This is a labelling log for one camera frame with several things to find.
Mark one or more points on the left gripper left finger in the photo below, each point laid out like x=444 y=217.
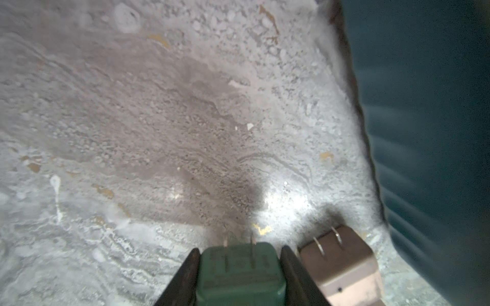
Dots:
x=181 y=290

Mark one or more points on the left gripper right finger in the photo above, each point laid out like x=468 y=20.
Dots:
x=301 y=289

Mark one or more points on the green plug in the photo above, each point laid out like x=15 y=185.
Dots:
x=244 y=274

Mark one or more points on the teal storage box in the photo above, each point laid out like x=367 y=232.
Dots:
x=422 y=71

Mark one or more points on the pink plug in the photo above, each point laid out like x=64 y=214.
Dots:
x=344 y=268

